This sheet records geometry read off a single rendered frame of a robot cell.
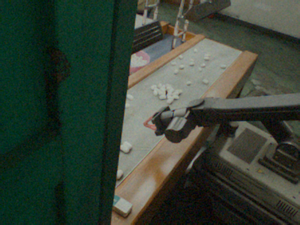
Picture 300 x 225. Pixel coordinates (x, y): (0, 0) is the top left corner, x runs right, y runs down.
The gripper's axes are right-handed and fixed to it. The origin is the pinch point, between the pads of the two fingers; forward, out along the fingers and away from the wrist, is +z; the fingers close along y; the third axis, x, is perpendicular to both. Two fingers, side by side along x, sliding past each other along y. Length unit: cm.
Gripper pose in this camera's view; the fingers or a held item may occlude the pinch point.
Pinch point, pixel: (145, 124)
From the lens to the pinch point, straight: 98.8
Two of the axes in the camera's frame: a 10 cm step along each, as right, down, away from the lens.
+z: -7.4, 1.8, 6.4
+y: -5.2, 4.5, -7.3
